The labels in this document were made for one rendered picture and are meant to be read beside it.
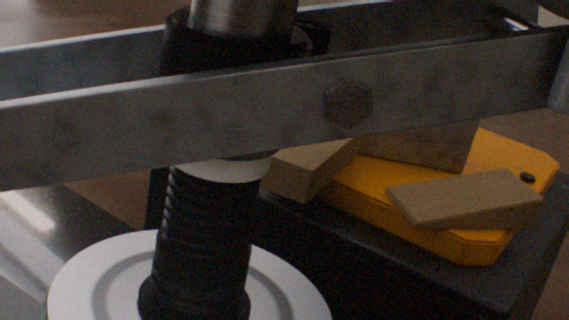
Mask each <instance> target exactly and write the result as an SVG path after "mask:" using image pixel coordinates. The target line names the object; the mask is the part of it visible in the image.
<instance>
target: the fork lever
mask: <svg viewBox="0 0 569 320"><path fill-rule="evenodd" d="M538 8H539V5H538V4H537V3H535V2H534V1H533V0H356V1H349V2H341V3H334V4H320V5H313V6H305V7H298V11H297V15H296V20H295V21H301V22H307V23H314V25H320V26H327V27H328V28H329V29H330V30H331V32H332V33H331V37H330V42H329V46H328V51H327V54H325V55H317V56H311V57H303V58H297V59H289V60H276V62H270V63H263V64H255V65H249V66H242V67H234V68H222V69H214V70H207V71H201V72H193V73H188V74H186V75H179V76H167V77H161V76H160V74H159V63H161V56H162V47H163V40H164V25H165V24H164V25H156V26H148V28H135V29H126V30H119V31H112V32H105V33H102V34H98V35H89V36H77V37H70V38H62V39H61V40H55V41H48V42H41V43H33V44H23V45H20V46H13V47H5V48H0V193H1V192H6V191H13V190H18V189H24V188H34V187H40V186H45V185H52V184H58V183H64V182H70V181H76V180H87V179H92V178H99V177H105V176H110V175H117V174H122V173H129V172H140V171H146V170H153V169H158V167H165V166H171V165H177V164H188V163H194V162H200V161H207V160H213V159H220V158H225V157H232V156H243V155H250V154H255V152H261V151H268V150H274V149H280V148H292V147H298V146H304V145H311V144H317V143H323V142H329V141H335V140H346V139H354V137H359V136H365V135H372V134H378V133H384V132H395V131H402V130H408V129H413V128H420V127H426V126H432V125H438V124H449V123H456V122H461V121H467V120H474V119H479V118H486V117H491V116H502V115H508V114H514V113H520V112H525V111H532V110H537V109H543V108H548V107H547V98H548V96H549V92H550V90H551V87H552V85H553V82H554V80H555V77H556V74H557V71H558V67H559V66H558V65H559V62H560V60H561V58H562V55H563V52H564V50H565V46H566V44H567V41H568V38H569V25H566V24H564V25H558V26H552V27H545V28H543V27H541V26H539V25H538V18H539V12H538Z"/></svg>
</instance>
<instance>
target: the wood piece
mask: <svg viewBox="0 0 569 320"><path fill-rule="evenodd" d="M359 141H360V136H359V137H354V139H346V140H335V141H329V142H323V143H317V144H311V145H304V146H298V147H292V148H281V149H280V150H279V151H278V152H276V153H275V154H274V155H273V156H272V159H271V164H270V169H269V172H268V173H267V175H265V176H264V177H261V180H260V188H265V189H267V190H270V191H272V192H275V193H277V194H280V195H282V196H284V197H287V198H289V199H292V200H294V201H297V202H299V203H302V204H305V203H307V202H308V201H309V200H310V199H312V198H313V197H314V195H315V194H316V193H317V192H318V191H319V190H322V189H323V188H324V187H325V186H326V185H327V184H328V183H329V181H331V180H332V179H333V178H334V177H336V176H337V175H338V174H339V173H341V172H342V171H343V170H344V169H345V168H346V166H347V165H348V164H351V163H352V162H353V161H354V160H355V159H356V155H357V148H358V144H359Z"/></svg>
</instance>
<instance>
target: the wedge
mask: <svg viewBox="0 0 569 320"><path fill-rule="evenodd" d="M385 193H386V194H387V195H388V196H389V199H390V200H391V201H392V202H393V203H394V204H395V206H396V207H397V208H398V209H399V210H400V211H401V213H403V214H404V215H405V217H406V218H407V219H408V220H409V221H410V222H411V223H412V224H413V225H414V227H415V228H445V229H499V228H534V225H535V223H536V220H537V219H538V215H539V213H540V210H541V207H542V204H543V202H544V199H543V198H542V197H541V196H539V195H538V194H537V192H535V190H534V189H533V188H531V187H530V186H528V185H527V184H526V183H525V182H523V181H522V180H521V179H519V178H518V177H517V176H515V175H514V174H513V173H512V172H510V171H509V169H508V168H500V169H494V171H489V172H478V173H472V174H466V175H460V176H454V177H449V178H443V179H436V180H426V181H419V182H414V183H409V184H408V185H402V186H395V187H390V188H386V191H385Z"/></svg>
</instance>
